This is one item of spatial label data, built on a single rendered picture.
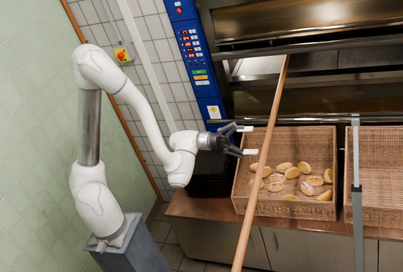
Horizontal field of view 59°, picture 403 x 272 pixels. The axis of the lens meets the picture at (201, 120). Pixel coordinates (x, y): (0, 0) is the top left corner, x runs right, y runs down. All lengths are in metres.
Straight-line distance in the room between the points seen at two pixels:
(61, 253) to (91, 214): 0.81
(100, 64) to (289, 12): 0.97
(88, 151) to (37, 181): 0.55
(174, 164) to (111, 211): 0.34
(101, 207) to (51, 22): 1.18
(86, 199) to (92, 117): 0.35
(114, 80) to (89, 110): 0.26
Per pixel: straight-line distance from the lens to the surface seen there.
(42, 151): 2.18
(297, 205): 1.99
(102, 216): 1.62
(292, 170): 2.23
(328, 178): 2.18
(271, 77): 2.08
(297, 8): 1.88
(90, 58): 1.39
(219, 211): 2.20
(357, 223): 1.86
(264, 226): 2.10
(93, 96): 1.60
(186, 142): 1.67
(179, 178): 1.60
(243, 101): 2.21
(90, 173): 1.73
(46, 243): 2.29
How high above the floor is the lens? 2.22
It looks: 34 degrees down
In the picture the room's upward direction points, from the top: 19 degrees counter-clockwise
